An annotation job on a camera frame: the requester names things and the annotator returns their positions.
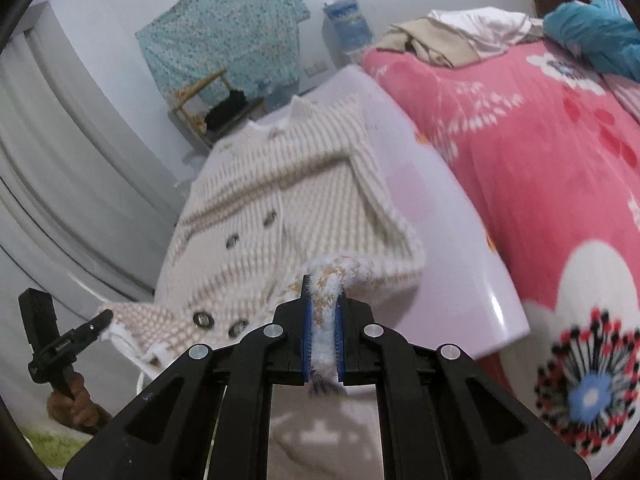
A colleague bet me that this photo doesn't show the black bag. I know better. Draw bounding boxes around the black bag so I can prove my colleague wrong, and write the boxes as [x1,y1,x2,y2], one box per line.
[204,90,248,128]

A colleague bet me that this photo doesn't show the white curtain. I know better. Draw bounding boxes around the white curtain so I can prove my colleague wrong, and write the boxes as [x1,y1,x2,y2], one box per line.
[0,0,201,306]

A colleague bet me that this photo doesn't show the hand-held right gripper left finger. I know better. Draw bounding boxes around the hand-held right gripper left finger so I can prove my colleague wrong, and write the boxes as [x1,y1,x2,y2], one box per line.
[62,274,313,480]

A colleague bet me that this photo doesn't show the wooden chair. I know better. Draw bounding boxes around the wooden chair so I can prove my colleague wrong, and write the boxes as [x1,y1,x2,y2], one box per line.
[170,67,268,148]

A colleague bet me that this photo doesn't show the teal floral hanging cloth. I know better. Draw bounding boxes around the teal floral hanging cloth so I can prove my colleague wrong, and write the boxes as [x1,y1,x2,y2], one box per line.
[135,0,311,106]

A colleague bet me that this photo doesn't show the pink floral blanket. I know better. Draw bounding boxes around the pink floral blanket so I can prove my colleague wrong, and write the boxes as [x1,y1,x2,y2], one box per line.
[360,40,640,466]

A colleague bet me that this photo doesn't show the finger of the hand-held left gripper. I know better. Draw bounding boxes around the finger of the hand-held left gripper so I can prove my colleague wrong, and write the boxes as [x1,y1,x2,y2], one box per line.
[54,309,115,350]

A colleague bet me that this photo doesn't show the person's left hand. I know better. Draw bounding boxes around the person's left hand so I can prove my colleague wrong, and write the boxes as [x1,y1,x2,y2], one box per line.
[46,374,113,433]

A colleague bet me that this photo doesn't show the white cloth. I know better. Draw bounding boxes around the white cloth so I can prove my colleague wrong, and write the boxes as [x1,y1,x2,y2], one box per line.
[430,6,543,58]

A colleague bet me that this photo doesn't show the beige white checkered coat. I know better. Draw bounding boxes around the beige white checkered coat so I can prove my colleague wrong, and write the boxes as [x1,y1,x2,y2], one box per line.
[97,94,426,396]

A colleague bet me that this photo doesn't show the person's left forearm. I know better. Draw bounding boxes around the person's left forearm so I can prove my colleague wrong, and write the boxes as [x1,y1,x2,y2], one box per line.
[19,420,101,466]

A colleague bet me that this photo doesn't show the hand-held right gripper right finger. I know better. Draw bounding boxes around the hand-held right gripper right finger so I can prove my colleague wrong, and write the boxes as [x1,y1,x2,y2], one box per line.
[334,290,591,480]

